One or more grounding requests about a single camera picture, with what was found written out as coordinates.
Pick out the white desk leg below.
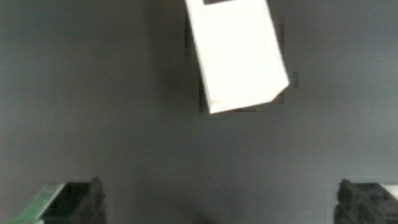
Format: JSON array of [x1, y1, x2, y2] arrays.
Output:
[[184, 0, 289, 114]]

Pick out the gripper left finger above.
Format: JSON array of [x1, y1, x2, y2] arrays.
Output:
[[1, 177, 106, 224]]

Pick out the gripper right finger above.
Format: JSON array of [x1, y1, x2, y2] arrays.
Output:
[[333, 179, 398, 224]]

